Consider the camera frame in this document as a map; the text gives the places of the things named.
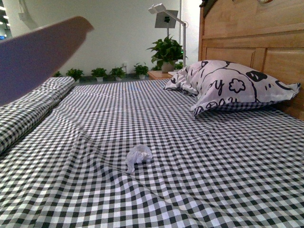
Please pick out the white tissue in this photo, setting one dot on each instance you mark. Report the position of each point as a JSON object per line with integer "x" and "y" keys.
{"x": 137, "y": 154}

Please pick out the beige plastic dustpan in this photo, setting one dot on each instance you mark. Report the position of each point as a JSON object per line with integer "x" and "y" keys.
{"x": 28, "y": 60}

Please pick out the far wooden nightstand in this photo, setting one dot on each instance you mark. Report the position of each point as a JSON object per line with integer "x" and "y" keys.
{"x": 157, "y": 75}

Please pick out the small potted plant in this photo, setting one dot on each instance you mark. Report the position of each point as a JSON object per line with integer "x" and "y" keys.
{"x": 141, "y": 70}
{"x": 118, "y": 73}
{"x": 76, "y": 74}
{"x": 99, "y": 74}

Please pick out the large potted green plant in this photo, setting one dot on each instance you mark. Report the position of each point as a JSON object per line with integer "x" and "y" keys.
{"x": 167, "y": 52}

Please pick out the cartoon print pillow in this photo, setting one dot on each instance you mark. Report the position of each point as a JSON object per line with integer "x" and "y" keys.
{"x": 227, "y": 86}

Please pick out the grey tablet on stand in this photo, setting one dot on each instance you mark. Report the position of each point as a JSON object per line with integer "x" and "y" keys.
{"x": 163, "y": 20}

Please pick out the white floor lamp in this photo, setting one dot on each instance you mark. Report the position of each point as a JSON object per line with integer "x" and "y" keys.
{"x": 154, "y": 9}

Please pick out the black white checkered bedsheet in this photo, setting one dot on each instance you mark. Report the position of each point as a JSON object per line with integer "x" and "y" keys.
{"x": 218, "y": 170}

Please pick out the folded checkered blanket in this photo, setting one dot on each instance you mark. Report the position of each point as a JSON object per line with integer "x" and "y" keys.
{"x": 17, "y": 117}

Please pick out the wooden bed headboard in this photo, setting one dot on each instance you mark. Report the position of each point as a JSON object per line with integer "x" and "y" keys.
{"x": 266, "y": 36}

